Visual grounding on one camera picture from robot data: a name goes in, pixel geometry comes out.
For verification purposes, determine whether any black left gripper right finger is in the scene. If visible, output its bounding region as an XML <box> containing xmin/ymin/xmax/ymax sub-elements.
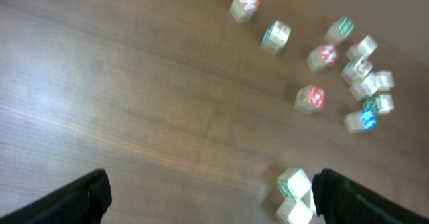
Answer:
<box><xmin>312</xmin><ymin>168</ymin><xmax>428</xmax><ymax>224</ymax></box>

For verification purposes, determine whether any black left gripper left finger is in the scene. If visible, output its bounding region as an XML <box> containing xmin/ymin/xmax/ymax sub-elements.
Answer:
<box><xmin>1</xmin><ymin>168</ymin><xmax>112</xmax><ymax>223</ymax></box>

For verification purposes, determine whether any blue H wooden block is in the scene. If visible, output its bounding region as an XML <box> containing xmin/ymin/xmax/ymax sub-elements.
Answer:
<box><xmin>301</xmin><ymin>189</ymin><xmax>316</xmax><ymax>213</ymax></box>

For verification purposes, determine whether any green Z wooden block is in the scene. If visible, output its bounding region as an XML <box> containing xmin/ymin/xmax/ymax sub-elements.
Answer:
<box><xmin>276</xmin><ymin>168</ymin><xmax>312</xmax><ymax>199</ymax></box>

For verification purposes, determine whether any wooden block red side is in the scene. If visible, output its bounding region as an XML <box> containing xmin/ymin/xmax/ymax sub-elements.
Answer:
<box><xmin>275</xmin><ymin>199</ymin><xmax>313</xmax><ymax>224</ymax></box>

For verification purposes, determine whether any light blue P block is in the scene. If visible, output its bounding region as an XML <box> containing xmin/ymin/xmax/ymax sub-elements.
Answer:
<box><xmin>344</xmin><ymin>109</ymin><xmax>378</xmax><ymax>133</ymax></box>

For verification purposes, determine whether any red O letter block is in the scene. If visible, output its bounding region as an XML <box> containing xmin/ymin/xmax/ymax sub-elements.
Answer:
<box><xmin>295</xmin><ymin>85</ymin><xmax>326</xmax><ymax>114</ymax></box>

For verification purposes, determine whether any wooden block number 8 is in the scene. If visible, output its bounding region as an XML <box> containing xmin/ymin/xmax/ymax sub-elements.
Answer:
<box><xmin>363</xmin><ymin>94</ymin><xmax>395</xmax><ymax>115</ymax></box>

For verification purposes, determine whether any wooden block green side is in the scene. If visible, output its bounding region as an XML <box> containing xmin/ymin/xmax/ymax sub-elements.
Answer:
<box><xmin>349</xmin><ymin>73</ymin><xmax>381</xmax><ymax>101</ymax></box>

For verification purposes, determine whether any yellow-sided wooden block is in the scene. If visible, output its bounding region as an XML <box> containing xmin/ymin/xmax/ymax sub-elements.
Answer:
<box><xmin>375</xmin><ymin>70</ymin><xmax>395</xmax><ymax>91</ymax></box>

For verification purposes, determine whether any wooden block ladybug picture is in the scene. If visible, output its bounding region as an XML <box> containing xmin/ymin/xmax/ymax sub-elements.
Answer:
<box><xmin>341</xmin><ymin>57</ymin><xmax>373</xmax><ymax>85</ymax></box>

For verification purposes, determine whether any red A letter block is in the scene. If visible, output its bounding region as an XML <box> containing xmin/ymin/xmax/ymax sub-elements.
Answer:
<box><xmin>307</xmin><ymin>44</ymin><xmax>339</xmax><ymax>72</ymax></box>

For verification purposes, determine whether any green-sided Z wooden block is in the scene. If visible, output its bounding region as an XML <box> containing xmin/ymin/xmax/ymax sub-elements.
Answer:
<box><xmin>346</xmin><ymin>34</ymin><xmax>378</xmax><ymax>60</ymax></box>

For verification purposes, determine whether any green N letter block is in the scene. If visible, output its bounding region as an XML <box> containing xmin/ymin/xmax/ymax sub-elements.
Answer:
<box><xmin>324</xmin><ymin>15</ymin><xmax>355</xmax><ymax>45</ymax></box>

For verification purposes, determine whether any wooden block number 2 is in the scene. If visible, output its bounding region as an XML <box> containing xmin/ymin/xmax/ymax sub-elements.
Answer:
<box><xmin>261</xmin><ymin>19</ymin><xmax>292</xmax><ymax>54</ymax></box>

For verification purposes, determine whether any red I letter block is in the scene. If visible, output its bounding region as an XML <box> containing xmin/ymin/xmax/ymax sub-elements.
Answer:
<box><xmin>230</xmin><ymin>0</ymin><xmax>260</xmax><ymax>23</ymax></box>

